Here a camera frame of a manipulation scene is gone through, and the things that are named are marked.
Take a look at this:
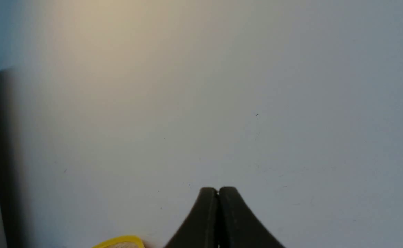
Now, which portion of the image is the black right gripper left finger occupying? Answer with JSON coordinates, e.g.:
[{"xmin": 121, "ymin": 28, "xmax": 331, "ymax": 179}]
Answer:
[{"xmin": 165, "ymin": 187, "xmax": 219, "ymax": 248}]

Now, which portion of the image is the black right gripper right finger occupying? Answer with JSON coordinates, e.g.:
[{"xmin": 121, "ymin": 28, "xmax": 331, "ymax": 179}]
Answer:
[{"xmin": 219, "ymin": 187, "xmax": 284, "ymax": 248}]

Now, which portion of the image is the bamboo steamer lid yellow rim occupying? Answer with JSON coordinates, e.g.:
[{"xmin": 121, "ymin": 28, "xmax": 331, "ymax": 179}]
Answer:
[{"xmin": 93, "ymin": 235, "xmax": 145, "ymax": 248}]

